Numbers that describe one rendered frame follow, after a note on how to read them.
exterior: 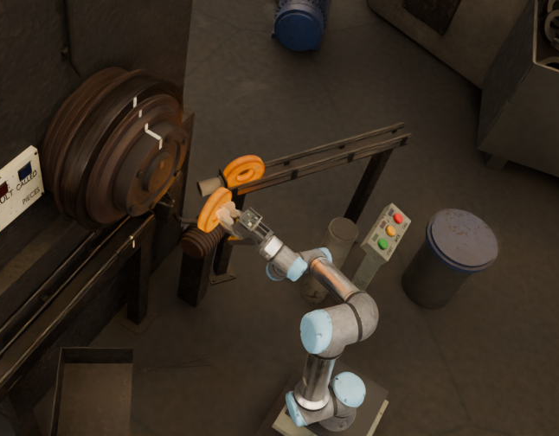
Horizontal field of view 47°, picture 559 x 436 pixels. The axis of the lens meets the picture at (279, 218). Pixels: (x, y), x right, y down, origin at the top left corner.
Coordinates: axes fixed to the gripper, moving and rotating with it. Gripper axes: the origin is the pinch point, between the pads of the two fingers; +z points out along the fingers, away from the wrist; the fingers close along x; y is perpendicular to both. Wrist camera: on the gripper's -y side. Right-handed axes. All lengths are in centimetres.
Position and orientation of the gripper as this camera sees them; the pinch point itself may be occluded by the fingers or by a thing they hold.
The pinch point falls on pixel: (215, 206)
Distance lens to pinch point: 209.1
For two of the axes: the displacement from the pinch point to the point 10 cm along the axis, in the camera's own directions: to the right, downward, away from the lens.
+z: -7.6, -6.5, -0.6
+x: -4.9, 6.3, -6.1
